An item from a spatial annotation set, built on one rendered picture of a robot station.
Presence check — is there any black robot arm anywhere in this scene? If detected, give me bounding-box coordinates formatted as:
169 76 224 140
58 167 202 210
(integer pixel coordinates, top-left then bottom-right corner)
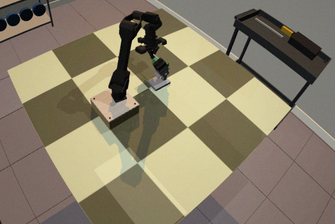
108 10 162 103

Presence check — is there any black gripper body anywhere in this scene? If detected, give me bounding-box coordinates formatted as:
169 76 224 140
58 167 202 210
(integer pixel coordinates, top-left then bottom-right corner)
135 34 167 54

